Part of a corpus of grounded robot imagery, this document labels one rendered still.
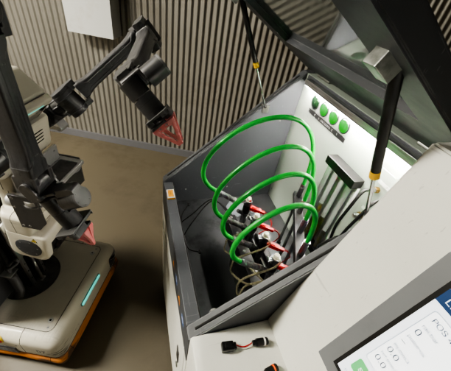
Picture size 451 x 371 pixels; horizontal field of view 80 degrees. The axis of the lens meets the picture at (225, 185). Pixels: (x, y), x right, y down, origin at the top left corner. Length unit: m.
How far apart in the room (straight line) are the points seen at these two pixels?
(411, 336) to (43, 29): 3.17
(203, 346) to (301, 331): 0.24
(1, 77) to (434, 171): 0.79
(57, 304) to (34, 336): 0.15
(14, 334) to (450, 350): 1.62
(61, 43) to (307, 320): 2.94
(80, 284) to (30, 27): 2.35
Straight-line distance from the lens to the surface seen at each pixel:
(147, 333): 1.85
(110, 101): 3.09
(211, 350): 0.78
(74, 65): 3.13
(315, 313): 0.70
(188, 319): 0.84
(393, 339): 0.59
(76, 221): 0.88
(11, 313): 1.77
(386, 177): 0.84
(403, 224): 0.55
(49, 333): 1.65
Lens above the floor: 1.72
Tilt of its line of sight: 39 degrees down
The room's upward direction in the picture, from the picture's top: 11 degrees clockwise
